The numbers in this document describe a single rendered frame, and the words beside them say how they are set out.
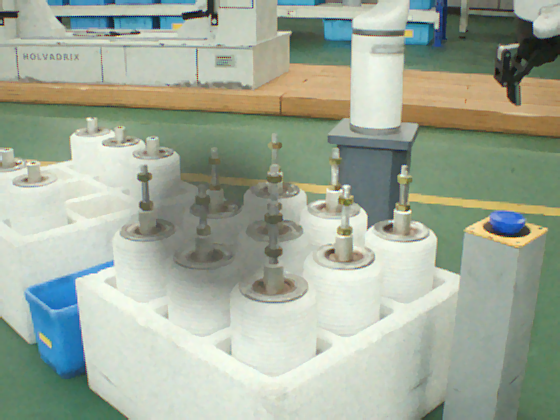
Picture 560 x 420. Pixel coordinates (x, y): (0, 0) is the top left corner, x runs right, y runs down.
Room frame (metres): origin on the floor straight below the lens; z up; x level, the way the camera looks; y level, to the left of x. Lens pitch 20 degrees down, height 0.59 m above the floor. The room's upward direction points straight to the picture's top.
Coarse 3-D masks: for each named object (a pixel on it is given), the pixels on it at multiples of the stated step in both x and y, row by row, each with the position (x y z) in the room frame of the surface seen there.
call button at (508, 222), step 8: (496, 216) 0.71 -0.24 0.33; (504, 216) 0.71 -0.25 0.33; (512, 216) 0.71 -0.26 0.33; (520, 216) 0.71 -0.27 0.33; (496, 224) 0.70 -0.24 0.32; (504, 224) 0.70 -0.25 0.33; (512, 224) 0.69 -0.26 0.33; (520, 224) 0.70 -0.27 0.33; (504, 232) 0.70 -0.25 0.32; (512, 232) 0.70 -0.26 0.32
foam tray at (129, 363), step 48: (96, 288) 0.84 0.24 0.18; (432, 288) 0.88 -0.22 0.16; (96, 336) 0.84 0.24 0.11; (144, 336) 0.75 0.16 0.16; (192, 336) 0.72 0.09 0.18; (336, 336) 0.72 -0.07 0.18; (384, 336) 0.72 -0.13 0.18; (432, 336) 0.80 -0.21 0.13; (96, 384) 0.85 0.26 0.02; (144, 384) 0.76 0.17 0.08; (192, 384) 0.69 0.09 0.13; (240, 384) 0.63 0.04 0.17; (288, 384) 0.62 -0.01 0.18; (336, 384) 0.66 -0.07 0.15; (384, 384) 0.73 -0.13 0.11; (432, 384) 0.81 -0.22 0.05
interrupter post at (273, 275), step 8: (264, 264) 0.70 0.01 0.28; (280, 264) 0.70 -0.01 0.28; (264, 272) 0.70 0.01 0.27; (272, 272) 0.69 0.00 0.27; (280, 272) 0.69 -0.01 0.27; (264, 280) 0.70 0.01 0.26; (272, 280) 0.69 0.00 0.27; (280, 280) 0.69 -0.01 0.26; (264, 288) 0.70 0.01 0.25; (272, 288) 0.69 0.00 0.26; (280, 288) 0.69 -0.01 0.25
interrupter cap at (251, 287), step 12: (252, 276) 0.72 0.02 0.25; (288, 276) 0.72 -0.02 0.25; (300, 276) 0.72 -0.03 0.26; (240, 288) 0.69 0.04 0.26; (252, 288) 0.69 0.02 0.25; (288, 288) 0.70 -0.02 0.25; (300, 288) 0.69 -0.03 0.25; (264, 300) 0.66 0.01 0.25; (276, 300) 0.66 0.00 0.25; (288, 300) 0.67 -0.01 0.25
